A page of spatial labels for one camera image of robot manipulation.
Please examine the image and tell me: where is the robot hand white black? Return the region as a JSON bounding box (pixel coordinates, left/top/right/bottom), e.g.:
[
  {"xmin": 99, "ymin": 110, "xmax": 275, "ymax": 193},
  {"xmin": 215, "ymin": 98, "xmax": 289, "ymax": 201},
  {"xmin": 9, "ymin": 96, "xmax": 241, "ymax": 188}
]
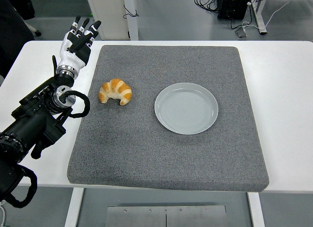
[{"xmin": 56, "ymin": 15, "xmax": 102, "ymax": 73}]

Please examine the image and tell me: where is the golden croissant bread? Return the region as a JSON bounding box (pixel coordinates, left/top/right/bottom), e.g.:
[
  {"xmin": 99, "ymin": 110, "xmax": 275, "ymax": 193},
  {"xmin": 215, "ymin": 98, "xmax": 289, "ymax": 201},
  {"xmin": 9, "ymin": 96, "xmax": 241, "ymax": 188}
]
[{"xmin": 98, "ymin": 78, "xmax": 133, "ymax": 106}]

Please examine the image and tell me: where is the grey round plate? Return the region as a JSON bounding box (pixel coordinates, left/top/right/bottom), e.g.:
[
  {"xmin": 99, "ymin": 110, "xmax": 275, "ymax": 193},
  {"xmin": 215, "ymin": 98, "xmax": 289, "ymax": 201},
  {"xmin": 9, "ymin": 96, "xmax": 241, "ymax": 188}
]
[{"xmin": 154, "ymin": 82, "xmax": 219, "ymax": 136}]

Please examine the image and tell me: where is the grey metal plate with screws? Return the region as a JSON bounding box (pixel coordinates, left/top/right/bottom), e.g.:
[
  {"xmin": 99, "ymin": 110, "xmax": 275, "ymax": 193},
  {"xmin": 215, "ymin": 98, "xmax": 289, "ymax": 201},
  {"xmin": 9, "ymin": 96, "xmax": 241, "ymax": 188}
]
[{"xmin": 106, "ymin": 205, "xmax": 227, "ymax": 227}]

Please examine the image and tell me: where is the white background panel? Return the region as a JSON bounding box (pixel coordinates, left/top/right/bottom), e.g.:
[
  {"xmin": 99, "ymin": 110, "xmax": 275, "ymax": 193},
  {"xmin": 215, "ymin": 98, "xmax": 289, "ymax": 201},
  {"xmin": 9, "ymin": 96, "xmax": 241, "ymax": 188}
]
[{"xmin": 85, "ymin": 0, "xmax": 130, "ymax": 41}]

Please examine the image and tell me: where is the black office chair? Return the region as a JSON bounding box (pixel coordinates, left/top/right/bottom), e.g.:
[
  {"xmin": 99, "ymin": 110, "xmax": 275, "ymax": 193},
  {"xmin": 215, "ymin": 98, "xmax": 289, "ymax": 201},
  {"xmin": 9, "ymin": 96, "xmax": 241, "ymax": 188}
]
[{"xmin": 0, "ymin": 0, "xmax": 42, "ymax": 78}]

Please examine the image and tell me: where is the grey felt mat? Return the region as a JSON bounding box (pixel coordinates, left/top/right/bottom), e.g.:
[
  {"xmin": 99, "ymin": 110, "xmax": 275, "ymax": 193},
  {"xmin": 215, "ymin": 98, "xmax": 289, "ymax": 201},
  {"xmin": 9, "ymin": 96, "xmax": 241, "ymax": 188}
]
[{"xmin": 67, "ymin": 45, "xmax": 270, "ymax": 192}]

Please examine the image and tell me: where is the white table leg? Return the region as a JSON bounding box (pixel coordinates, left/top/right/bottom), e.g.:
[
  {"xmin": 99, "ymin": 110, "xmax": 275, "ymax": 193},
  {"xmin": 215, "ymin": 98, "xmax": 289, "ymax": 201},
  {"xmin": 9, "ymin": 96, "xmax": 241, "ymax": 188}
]
[
  {"xmin": 64, "ymin": 187, "xmax": 85, "ymax": 227},
  {"xmin": 247, "ymin": 192, "xmax": 266, "ymax": 227}
]

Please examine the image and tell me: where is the black computer box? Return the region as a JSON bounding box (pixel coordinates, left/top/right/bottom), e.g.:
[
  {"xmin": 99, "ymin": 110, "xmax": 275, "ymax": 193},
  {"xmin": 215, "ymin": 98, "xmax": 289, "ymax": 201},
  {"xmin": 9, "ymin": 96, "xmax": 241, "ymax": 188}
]
[{"xmin": 217, "ymin": 0, "xmax": 252, "ymax": 20}]

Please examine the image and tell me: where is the small grey floor device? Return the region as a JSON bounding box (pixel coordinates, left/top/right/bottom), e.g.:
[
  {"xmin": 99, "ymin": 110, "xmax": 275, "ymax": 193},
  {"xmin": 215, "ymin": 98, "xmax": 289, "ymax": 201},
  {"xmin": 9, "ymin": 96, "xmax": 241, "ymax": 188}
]
[{"xmin": 234, "ymin": 26, "xmax": 249, "ymax": 39}]

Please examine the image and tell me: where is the white desk leg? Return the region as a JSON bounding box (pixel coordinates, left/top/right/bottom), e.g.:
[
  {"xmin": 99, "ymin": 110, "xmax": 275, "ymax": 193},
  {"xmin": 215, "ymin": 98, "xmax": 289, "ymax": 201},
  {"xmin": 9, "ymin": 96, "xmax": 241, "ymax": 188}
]
[{"xmin": 250, "ymin": 0, "xmax": 268, "ymax": 35}]

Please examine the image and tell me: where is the white background post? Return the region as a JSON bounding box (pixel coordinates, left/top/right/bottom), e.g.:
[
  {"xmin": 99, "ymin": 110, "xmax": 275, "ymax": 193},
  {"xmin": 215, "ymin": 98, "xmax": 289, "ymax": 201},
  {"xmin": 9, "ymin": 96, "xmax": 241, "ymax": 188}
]
[{"xmin": 123, "ymin": 0, "xmax": 139, "ymax": 41}]

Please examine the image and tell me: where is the thin black cable loop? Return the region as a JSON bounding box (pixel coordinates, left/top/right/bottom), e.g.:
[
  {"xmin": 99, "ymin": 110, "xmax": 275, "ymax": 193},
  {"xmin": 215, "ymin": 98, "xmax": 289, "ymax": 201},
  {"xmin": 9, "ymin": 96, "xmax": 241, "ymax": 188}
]
[{"xmin": 123, "ymin": 4, "xmax": 139, "ymax": 19}]

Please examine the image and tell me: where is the black cable bundle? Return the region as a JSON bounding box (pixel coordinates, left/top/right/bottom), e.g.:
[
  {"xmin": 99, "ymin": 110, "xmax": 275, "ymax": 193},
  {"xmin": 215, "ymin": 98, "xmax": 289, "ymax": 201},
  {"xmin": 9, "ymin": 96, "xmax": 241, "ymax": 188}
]
[{"xmin": 194, "ymin": 0, "xmax": 220, "ymax": 13}]

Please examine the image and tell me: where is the long white cable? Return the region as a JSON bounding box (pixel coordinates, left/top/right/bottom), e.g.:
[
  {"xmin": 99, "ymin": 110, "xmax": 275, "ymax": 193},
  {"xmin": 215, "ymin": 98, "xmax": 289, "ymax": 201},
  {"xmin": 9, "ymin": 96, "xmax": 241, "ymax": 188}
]
[{"xmin": 265, "ymin": 0, "xmax": 313, "ymax": 27}]

